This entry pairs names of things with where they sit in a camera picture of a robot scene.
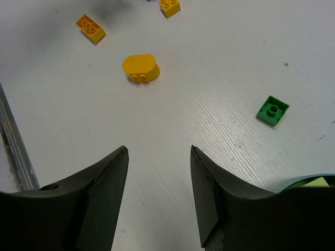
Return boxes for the teal round divided container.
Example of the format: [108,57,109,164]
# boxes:
[272,174,334,193]

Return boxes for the yellow oval lego brick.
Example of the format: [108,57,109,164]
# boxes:
[122,54,161,84]

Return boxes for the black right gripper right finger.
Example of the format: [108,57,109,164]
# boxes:
[191,146,334,250]

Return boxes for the small yellow square lego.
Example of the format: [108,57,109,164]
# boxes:
[159,0,181,18]

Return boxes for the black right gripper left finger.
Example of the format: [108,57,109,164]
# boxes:
[1,146,129,250]

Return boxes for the yellow long lego brick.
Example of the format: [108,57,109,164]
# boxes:
[76,14,106,44]

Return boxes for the green lego with heart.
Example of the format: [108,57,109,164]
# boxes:
[256,95,290,127]

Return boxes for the aluminium table edge rail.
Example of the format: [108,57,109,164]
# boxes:
[1,88,40,193]

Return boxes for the lime rectangular lego brick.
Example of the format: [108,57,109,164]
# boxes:
[303,177,329,187]

